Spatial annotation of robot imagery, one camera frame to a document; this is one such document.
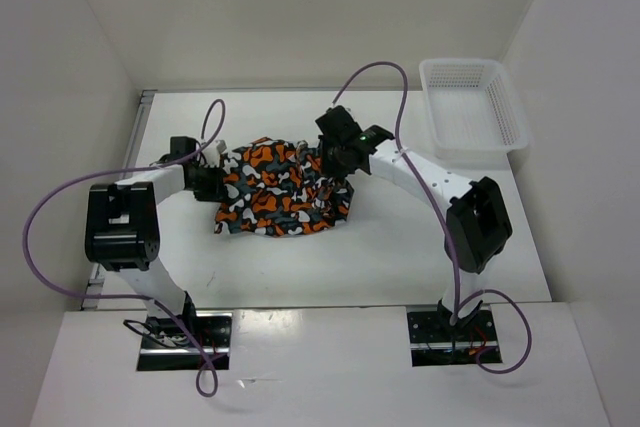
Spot orange camouflage shorts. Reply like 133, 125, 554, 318
214, 137, 354, 237

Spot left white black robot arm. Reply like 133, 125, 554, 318
85, 136, 226, 347

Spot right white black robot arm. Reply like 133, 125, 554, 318
316, 106, 513, 340

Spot white plastic basket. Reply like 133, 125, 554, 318
419, 58, 530, 163

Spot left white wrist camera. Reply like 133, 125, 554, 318
201, 140, 227, 166

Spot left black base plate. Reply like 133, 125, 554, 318
124, 310, 233, 372

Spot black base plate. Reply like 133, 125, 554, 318
406, 307, 502, 367
124, 310, 233, 372

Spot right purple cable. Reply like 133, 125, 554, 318
332, 61, 532, 374

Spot purple cable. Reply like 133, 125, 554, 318
21, 98, 233, 397
332, 61, 532, 374

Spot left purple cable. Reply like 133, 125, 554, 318
21, 98, 233, 397

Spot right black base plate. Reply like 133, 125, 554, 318
406, 307, 502, 367

